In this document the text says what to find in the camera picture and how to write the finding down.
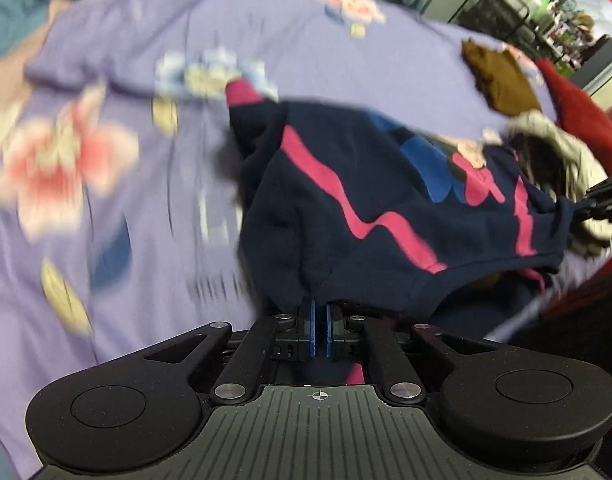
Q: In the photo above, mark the red cloth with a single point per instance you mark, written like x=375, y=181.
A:
x=580, y=110

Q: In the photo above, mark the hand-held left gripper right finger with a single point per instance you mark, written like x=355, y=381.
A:
x=330, y=331

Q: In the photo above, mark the purple floral bedsheet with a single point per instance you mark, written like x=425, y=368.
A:
x=136, y=200

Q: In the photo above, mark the dark teal cloth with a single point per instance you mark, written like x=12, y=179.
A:
x=21, y=15

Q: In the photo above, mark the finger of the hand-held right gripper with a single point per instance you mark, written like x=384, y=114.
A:
x=608, y=200

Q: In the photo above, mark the brown cloth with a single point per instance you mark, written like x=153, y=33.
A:
x=503, y=77

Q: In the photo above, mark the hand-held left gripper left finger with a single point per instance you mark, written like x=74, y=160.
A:
x=311, y=330

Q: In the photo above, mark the navy garment with pink print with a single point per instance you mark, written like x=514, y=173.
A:
x=346, y=200

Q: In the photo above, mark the cream cloth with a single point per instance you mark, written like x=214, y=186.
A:
x=550, y=132

